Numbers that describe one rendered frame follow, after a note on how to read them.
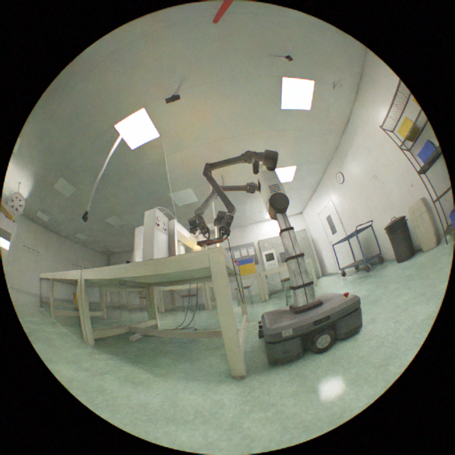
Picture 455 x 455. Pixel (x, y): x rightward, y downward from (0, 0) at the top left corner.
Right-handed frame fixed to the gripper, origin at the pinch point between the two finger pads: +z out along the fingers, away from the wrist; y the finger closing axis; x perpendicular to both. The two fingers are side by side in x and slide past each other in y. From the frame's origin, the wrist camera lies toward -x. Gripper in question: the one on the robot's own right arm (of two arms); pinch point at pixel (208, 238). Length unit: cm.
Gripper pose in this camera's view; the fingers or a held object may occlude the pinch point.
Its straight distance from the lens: 106.7
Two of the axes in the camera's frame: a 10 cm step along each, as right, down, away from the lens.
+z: 4.2, 8.1, -4.0
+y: -1.8, -3.6, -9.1
